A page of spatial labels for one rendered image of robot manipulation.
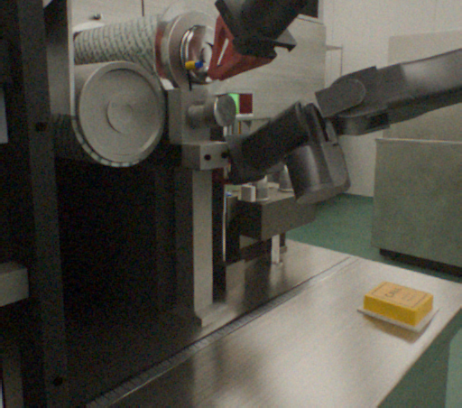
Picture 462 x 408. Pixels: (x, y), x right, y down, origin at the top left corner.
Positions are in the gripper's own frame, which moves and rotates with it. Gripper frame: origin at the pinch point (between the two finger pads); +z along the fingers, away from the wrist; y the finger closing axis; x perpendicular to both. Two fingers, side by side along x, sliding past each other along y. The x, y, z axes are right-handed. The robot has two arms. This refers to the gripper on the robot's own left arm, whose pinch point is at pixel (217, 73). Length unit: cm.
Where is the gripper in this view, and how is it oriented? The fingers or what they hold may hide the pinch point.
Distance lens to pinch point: 57.8
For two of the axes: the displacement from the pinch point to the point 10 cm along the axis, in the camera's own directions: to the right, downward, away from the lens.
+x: -4.6, -8.4, 2.8
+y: 6.7, -1.2, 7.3
